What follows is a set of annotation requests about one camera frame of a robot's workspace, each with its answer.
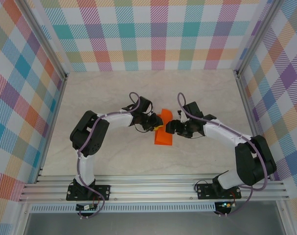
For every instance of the orange paper sheet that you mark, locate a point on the orange paper sheet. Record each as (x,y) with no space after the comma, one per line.
(164,139)

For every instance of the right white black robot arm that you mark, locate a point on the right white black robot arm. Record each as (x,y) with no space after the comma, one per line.
(219,132)

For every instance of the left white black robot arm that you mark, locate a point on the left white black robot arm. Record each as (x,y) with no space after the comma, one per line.
(86,169)

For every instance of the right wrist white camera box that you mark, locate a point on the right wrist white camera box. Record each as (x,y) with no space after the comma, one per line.
(180,115)

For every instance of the aluminium side rail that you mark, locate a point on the aluminium side rail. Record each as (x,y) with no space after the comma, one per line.
(253,127)
(51,129)

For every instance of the aluminium mounting rail frame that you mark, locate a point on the aluminium mounting rail frame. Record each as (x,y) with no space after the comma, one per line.
(151,188)

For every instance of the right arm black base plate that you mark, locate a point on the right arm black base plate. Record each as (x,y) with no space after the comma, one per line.
(205,192)

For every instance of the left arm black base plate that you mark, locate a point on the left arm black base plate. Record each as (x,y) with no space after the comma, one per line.
(103,192)

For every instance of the aluminium corner post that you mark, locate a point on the aluminium corner post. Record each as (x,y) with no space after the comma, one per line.
(258,36)
(44,39)

